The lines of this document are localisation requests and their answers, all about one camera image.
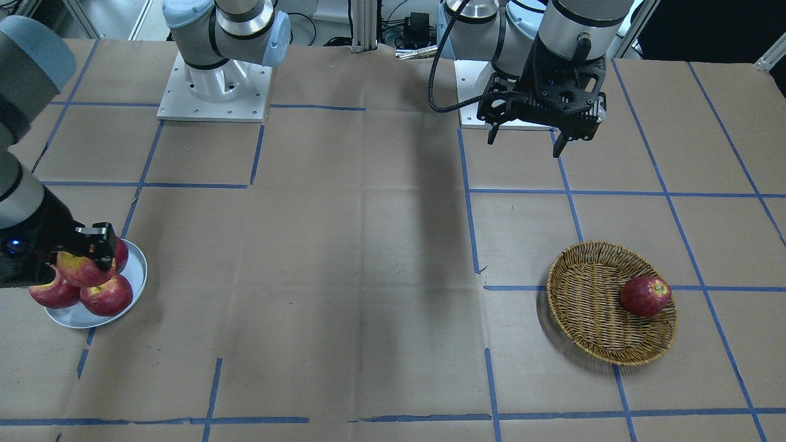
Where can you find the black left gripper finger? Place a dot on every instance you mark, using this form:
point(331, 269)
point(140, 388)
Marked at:
point(493, 130)
point(561, 141)

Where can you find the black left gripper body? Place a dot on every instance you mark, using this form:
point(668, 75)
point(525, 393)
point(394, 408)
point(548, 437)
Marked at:
point(505, 100)

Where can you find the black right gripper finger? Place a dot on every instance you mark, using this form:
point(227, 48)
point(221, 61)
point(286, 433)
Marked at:
point(97, 242)

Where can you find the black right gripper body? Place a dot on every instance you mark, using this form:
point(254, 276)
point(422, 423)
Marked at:
point(44, 236)

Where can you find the red yellow apple carried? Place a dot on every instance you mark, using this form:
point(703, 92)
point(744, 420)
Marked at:
point(83, 272)

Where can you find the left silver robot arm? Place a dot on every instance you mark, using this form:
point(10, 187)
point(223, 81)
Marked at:
point(503, 32)

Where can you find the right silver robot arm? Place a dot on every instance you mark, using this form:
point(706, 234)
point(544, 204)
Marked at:
point(36, 66)

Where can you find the red apple plate back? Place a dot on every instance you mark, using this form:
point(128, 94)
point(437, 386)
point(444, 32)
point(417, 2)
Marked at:
point(121, 256)

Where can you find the red apple plate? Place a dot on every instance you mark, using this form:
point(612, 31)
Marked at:
point(57, 294)
point(121, 256)
point(108, 299)

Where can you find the light blue plate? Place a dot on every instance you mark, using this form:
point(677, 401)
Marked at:
point(77, 316)

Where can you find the red apple plate front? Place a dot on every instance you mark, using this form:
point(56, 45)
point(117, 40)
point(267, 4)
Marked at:
point(108, 299)

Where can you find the woven wicker basket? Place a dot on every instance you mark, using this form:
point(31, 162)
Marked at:
point(584, 286)

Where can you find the red apple in basket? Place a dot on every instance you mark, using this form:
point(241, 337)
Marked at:
point(645, 296)

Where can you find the aluminium frame post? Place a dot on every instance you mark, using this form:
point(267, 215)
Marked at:
point(364, 25)

